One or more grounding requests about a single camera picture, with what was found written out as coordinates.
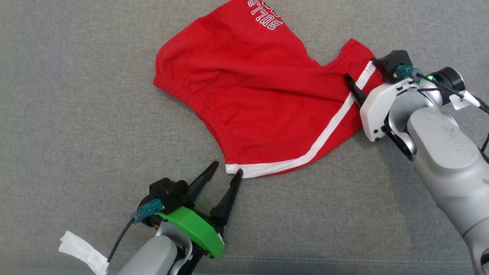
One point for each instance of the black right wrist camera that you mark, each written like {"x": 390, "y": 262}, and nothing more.
{"x": 393, "y": 65}

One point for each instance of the red Bulls shorts white trim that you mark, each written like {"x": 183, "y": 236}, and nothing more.
{"x": 259, "y": 95}

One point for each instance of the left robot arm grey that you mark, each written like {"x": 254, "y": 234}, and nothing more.
{"x": 153, "y": 256}

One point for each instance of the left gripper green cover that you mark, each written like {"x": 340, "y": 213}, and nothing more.
{"x": 195, "y": 229}

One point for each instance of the grey fabric sofa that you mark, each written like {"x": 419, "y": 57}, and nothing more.
{"x": 76, "y": 114}

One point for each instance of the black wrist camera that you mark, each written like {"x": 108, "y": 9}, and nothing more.
{"x": 168, "y": 193}
{"x": 393, "y": 65}

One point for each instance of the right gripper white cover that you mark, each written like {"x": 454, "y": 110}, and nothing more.
{"x": 376, "y": 110}

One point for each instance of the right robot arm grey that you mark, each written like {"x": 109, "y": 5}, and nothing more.
{"x": 447, "y": 152}

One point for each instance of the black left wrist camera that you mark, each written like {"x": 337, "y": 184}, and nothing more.
{"x": 168, "y": 193}

